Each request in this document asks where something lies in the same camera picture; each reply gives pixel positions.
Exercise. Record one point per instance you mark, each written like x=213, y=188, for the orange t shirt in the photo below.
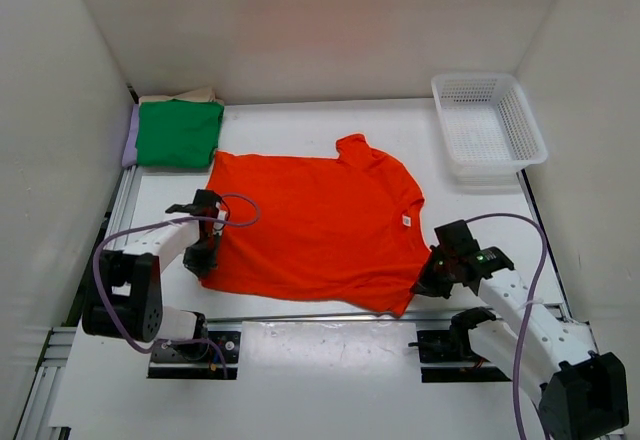
x=321, y=229

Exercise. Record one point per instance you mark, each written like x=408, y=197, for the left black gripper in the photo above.
x=201, y=257

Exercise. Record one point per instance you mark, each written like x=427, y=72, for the white plastic basket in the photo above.
x=489, y=130

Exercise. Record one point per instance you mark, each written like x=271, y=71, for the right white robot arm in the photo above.
x=577, y=392

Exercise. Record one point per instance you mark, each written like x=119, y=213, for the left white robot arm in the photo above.
x=126, y=299

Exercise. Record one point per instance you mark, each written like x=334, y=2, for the purple t shirt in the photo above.
x=129, y=157

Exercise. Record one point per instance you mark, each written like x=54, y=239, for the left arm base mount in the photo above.
x=200, y=362

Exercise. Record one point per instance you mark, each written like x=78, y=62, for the green t shirt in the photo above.
x=178, y=134

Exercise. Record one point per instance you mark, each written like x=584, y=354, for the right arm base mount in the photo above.
x=446, y=357

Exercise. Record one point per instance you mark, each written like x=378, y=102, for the beige t shirt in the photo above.
x=201, y=95

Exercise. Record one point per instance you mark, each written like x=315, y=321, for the aluminium frame rail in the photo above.
x=408, y=130

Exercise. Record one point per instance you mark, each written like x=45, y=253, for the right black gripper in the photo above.
x=435, y=276

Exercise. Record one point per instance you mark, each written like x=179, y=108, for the white front board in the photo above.
x=353, y=380

